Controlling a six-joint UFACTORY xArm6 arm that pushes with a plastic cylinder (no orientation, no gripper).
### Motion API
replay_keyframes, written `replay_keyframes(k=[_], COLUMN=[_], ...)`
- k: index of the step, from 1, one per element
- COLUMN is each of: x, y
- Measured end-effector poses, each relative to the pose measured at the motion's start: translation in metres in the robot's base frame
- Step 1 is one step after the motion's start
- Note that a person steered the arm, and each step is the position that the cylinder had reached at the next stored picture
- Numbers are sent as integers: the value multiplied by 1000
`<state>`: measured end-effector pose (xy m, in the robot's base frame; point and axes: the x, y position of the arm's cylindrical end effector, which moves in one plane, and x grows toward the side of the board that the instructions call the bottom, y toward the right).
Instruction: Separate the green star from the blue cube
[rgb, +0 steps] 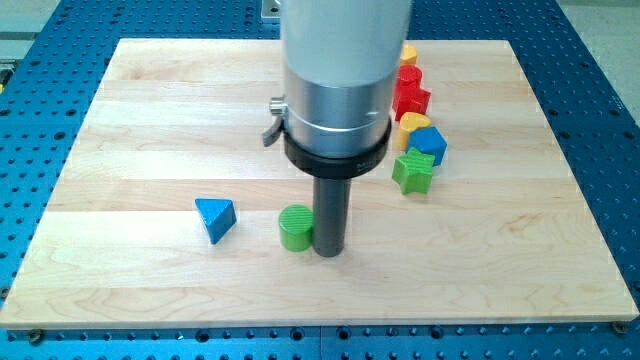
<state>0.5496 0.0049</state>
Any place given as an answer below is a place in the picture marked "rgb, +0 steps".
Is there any green wooden cylinder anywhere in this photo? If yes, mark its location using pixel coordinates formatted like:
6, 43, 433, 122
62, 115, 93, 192
278, 204, 313, 252

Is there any black mounting ring flange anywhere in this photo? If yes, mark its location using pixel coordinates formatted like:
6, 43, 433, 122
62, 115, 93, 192
283, 118, 392, 180

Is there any red wooden block front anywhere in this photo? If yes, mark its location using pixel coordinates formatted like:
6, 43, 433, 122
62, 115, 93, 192
392, 87, 431, 122

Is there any green wooden star block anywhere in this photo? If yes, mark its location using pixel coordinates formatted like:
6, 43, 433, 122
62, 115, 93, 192
392, 147, 435, 195

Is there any light wooden board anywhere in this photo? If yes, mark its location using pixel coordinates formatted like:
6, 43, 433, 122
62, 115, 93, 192
1, 39, 638, 330

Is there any red wooden cylinder back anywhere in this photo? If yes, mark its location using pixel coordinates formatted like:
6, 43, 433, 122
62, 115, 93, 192
395, 65, 423, 94

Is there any blue perforated metal base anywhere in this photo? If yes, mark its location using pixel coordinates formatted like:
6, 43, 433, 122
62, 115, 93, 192
1, 1, 639, 359

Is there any blue wooden triangle block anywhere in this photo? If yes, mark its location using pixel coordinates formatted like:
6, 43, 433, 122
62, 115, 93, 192
195, 198, 237, 245

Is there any blue wooden cube block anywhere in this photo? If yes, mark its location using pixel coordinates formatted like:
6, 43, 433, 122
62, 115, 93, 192
407, 127, 447, 166

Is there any yellow wooden heart block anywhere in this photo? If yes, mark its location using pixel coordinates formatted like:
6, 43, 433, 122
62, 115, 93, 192
395, 112, 431, 151

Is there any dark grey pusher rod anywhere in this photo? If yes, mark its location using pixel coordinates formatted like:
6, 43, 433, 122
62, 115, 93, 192
312, 178, 351, 257

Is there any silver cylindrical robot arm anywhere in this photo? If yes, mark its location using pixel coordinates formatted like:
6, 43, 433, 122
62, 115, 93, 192
263, 0, 412, 158

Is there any silver metal bracket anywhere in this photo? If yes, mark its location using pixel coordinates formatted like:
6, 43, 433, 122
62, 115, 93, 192
260, 0, 281, 20

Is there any yellow wooden block back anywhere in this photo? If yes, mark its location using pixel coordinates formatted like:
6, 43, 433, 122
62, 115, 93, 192
400, 44, 418, 66

